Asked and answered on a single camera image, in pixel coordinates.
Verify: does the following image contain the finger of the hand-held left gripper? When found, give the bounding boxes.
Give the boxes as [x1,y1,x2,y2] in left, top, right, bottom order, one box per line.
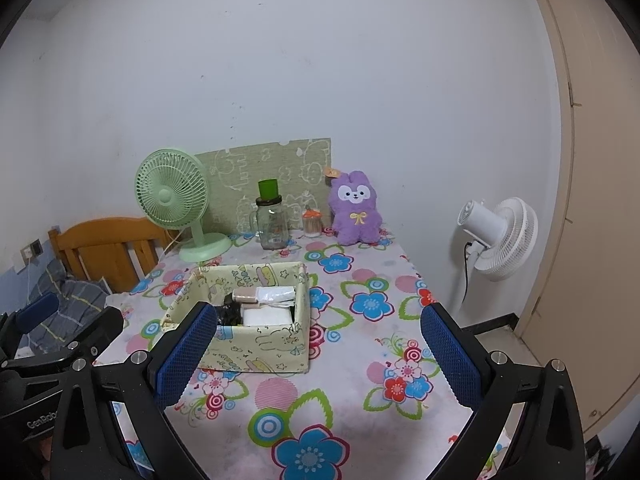
[0,292,61,351]
[17,307,124,362]

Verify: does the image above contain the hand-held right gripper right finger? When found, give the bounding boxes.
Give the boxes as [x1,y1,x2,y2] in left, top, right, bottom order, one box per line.
[421,302,586,480]

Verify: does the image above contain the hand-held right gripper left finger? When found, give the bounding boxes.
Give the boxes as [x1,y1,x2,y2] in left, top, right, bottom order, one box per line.
[50,301,218,480]

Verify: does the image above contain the yellow cartoon print storage box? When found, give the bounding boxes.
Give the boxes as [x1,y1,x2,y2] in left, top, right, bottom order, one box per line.
[165,261,310,376]

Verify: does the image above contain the white tissue pack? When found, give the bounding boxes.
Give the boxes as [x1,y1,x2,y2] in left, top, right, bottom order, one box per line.
[242,306,293,327]

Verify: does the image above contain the clear plastic packets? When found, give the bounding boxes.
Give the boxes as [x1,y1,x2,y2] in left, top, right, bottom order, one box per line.
[255,286,296,307]

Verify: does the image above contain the grey plaid pillow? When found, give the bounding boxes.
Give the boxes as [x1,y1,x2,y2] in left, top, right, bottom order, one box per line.
[22,262,113,356]

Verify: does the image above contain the wooden chair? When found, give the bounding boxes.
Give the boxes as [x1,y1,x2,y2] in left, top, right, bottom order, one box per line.
[48,216,173,295]

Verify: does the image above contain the white standing fan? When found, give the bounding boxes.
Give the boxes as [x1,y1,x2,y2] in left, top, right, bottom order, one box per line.
[457,197,539,282]

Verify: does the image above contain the green desk fan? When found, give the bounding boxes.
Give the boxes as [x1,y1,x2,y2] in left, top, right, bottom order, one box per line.
[134,148,232,264]

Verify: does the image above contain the glass jar with green lid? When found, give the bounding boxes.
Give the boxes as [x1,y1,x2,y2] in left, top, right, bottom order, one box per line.
[248,179,291,251]

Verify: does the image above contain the purple plush bunny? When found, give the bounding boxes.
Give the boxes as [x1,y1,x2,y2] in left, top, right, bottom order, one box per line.
[324,167,383,247]

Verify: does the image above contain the cotton swab jar orange lid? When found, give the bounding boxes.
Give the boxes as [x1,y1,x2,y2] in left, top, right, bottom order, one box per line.
[302,206,322,237]

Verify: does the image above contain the beige door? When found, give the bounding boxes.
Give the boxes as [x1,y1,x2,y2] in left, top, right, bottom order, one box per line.
[515,0,640,441]

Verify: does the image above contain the green cartoon print board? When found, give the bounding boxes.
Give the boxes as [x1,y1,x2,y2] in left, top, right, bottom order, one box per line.
[194,136,332,233]

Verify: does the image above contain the black fan cable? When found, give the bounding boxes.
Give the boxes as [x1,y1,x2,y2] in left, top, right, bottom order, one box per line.
[459,242,474,318]

